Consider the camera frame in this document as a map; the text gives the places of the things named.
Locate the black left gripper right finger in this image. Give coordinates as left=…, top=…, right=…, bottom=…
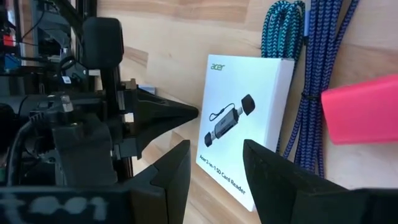
left=243, top=139, right=398, bottom=224

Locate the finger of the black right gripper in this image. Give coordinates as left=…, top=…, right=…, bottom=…
left=136, top=88, right=200, bottom=122
left=136, top=113, right=200, bottom=160

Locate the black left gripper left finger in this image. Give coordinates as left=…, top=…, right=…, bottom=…
left=0, top=139, right=192, bottom=224

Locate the white card reader box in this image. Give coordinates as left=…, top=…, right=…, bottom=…
left=195, top=54, right=295, bottom=212

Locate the pink small box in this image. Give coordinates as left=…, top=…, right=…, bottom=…
left=320, top=73, right=398, bottom=146

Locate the dark blue braided cable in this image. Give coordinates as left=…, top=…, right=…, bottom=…
left=275, top=0, right=361, bottom=180

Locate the teal braided cable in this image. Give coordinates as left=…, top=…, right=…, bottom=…
left=260, top=0, right=307, bottom=60

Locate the light blue small box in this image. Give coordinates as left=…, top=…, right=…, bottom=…
left=138, top=84, right=156, bottom=95

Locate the black metal table frame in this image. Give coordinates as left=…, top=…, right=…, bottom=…
left=30, top=0, right=98, bottom=94

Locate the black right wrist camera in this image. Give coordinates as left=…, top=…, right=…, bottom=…
left=52, top=118, right=118, bottom=187

